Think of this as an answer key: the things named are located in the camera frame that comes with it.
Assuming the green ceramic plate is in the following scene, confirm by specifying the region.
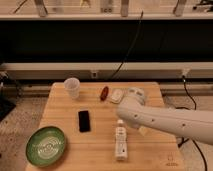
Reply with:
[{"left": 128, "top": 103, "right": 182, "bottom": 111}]
[{"left": 25, "top": 126, "right": 66, "bottom": 167}]

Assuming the white plastic bottle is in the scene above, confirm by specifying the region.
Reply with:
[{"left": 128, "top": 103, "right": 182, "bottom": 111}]
[{"left": 115, "top": 119, "right": 128, "bottom": 161}]

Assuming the small red object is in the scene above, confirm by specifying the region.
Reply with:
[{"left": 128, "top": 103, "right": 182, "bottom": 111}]
[{"left": 100, "top": 86, "right": 109, "bottom": 101}]

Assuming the black hanging cable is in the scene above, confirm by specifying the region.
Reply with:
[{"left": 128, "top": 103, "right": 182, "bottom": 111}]
[{"left": 105, "top": 10, "right": 145, "bottom": 81}]

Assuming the black floor cable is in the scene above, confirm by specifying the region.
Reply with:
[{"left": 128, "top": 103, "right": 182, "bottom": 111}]
[{"left": 175, "top": 75, "right": 209, "bottom": 171}]

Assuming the white wall outlet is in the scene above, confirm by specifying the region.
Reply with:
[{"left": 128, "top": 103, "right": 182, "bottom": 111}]
[{"left": 91, "top": 70, "right": 98, "bottom": 79}]

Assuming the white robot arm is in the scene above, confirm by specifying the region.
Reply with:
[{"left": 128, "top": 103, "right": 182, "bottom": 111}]
[{"left": 117, "top": 87, "right": 213, "bottom": 145}]

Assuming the white computer mouse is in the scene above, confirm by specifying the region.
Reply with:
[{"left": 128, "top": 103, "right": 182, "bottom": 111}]
[{"left": 109, "top": 89, "right": 124, "bottom": 104}]

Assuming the translucent plastic cup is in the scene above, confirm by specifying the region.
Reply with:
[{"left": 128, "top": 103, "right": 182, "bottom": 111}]
[{"left": 64, "top": 77, "right": 80, "bottom": 99}]

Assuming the black smartphone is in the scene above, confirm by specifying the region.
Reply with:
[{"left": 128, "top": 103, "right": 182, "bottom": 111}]
[{"left": 78, "top": 111, "right": 90, "bottom": 132}]

